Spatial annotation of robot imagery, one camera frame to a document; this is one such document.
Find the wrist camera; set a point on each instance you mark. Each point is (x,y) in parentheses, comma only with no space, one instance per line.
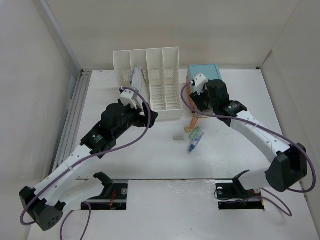
(128,97)
(198,83)

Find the green highlighter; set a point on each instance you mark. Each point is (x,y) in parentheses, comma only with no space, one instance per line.
(194,132)

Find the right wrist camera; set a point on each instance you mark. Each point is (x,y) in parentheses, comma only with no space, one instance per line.
(198,83)

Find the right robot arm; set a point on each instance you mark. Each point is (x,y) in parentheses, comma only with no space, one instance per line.
(288,164)

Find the clear blue glue bottle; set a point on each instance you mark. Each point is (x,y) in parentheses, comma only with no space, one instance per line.
(195,141)

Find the grey eraser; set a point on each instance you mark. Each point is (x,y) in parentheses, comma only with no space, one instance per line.
(178,137)

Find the teal orange drawer box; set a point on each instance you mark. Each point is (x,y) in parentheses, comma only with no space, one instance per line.
(205,72)

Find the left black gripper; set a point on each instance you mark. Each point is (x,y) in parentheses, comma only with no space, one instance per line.
(141,119)

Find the orange highlighter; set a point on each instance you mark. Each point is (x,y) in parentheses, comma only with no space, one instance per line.
(193,122)

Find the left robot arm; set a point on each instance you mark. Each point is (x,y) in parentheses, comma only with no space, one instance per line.
(75,180)

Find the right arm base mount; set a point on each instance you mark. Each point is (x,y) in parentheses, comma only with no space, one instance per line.
(231,195)

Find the aluminium frame rail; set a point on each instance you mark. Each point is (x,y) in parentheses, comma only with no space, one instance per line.
(77,90)

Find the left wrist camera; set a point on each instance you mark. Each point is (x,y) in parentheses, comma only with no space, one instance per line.
(128,97)

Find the white file organizer rack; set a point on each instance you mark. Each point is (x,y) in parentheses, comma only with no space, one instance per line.
(160,69)

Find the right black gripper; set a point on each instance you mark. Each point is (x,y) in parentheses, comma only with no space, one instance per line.
(198,100)

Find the white spiral manual booklet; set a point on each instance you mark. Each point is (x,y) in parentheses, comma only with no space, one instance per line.
(137,81)

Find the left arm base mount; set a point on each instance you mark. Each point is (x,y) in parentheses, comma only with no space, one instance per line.
(113,196)

